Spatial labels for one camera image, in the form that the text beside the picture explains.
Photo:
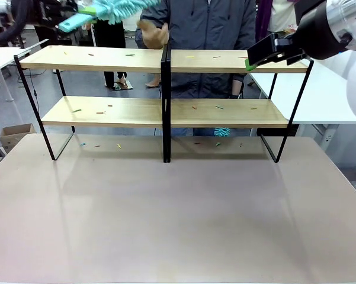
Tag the person in white shirt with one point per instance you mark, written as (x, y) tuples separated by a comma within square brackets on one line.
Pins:
[(282, 16)]

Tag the white table grey legs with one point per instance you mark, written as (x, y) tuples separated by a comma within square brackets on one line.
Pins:
[(0, 59)]

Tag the person in black trousers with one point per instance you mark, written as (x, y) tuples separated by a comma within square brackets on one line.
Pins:
[(111, 32)]

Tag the person's right hand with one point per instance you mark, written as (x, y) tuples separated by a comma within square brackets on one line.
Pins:
[(154, 37)]

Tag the large white table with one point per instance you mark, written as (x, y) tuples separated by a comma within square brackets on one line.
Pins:
[(314, 97)]

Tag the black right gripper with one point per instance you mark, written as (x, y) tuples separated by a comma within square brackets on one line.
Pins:
[(317, 32)]

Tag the silver floor plate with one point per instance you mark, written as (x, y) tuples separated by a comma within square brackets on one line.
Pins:
[(122, 85)]

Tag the wooden shelf black metal frame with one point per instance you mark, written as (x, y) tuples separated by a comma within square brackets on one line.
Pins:
[(166, 112)]

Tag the person in grey jacket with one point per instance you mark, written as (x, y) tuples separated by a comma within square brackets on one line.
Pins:
[(207, 26)]

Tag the person in yellow jacket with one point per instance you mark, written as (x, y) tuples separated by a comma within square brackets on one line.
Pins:
[(46, 34)]

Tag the brown cardboard box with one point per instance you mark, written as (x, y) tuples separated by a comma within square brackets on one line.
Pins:
[(16, 136)]

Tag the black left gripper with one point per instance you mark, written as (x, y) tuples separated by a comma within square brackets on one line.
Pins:
[(57, 9)]

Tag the purple garment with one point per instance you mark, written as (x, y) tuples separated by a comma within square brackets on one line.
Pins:
[(263, 17)]

